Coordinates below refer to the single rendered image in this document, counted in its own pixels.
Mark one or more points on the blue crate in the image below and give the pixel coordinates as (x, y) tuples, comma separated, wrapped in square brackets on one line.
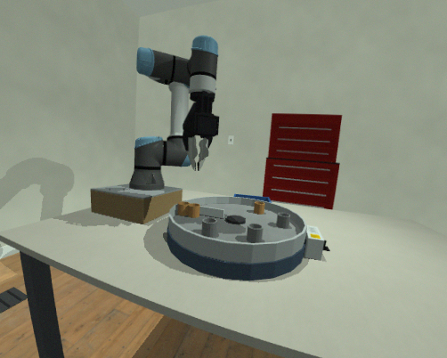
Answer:
[(253, 197)]

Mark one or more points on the grey metal sleeve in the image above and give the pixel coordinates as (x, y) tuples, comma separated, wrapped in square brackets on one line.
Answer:
[(209, 227), (283, 220), (255, 232)]

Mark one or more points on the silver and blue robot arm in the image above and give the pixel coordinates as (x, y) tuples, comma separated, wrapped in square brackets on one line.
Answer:
[(150, 152)]

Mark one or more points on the bronze bushing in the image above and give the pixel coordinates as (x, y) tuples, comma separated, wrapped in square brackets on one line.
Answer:
[(259, 208), (193, 210), (183, 208)]

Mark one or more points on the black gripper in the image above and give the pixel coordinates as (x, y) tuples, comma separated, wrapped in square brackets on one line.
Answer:
[(205, 126)]

